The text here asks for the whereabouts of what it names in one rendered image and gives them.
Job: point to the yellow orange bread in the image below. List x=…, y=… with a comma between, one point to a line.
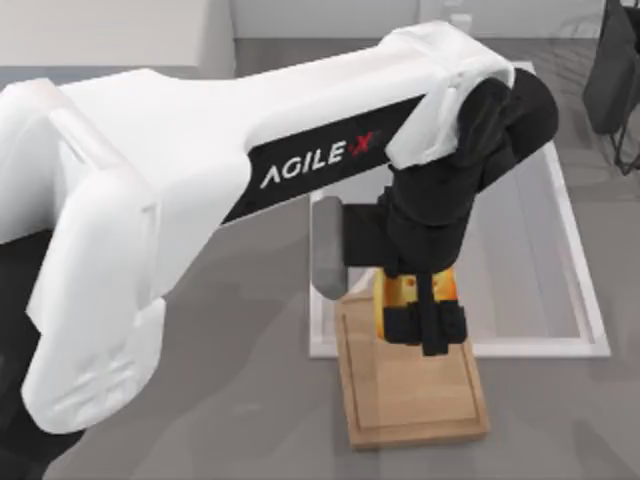
x=397, y=290

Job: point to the black chair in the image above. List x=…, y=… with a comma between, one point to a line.
x=612, y=75

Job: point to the white framed grey tray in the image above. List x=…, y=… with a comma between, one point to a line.
x=530, y=250

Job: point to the wooden cutting board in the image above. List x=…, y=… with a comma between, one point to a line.
x=410, y=390

